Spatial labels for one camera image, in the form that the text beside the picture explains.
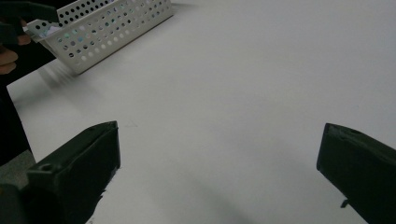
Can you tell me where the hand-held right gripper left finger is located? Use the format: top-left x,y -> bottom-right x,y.
19,120 -> 121,224

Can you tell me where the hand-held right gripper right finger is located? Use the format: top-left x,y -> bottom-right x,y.
316,122 -> 396,224

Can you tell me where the white perforated plastic basket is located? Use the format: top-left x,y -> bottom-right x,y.
23,0 -> 174,75

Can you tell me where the pale paper item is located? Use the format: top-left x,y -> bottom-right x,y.
39,25 -> 62,39

